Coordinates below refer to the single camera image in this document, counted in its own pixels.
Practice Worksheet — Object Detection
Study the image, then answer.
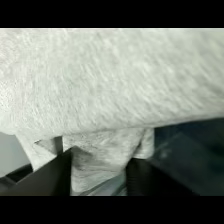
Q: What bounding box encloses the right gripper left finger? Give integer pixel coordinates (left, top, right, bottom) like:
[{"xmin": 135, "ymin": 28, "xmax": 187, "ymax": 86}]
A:
[{"xmin": 0, "ymin": 147, "xmax": 73, "ymax": 197}]

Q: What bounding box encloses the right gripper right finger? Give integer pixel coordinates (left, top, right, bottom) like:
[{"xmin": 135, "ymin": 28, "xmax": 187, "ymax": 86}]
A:
[{"xmin": 125, "ymin": 158, "xmax": 198, "ymax": 197}]

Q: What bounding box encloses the light grey garment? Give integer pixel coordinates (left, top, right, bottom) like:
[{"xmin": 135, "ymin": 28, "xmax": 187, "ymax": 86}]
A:
[{"xmin": 0, "ymin": 28, "xmax": 224, "ymax": 197}]

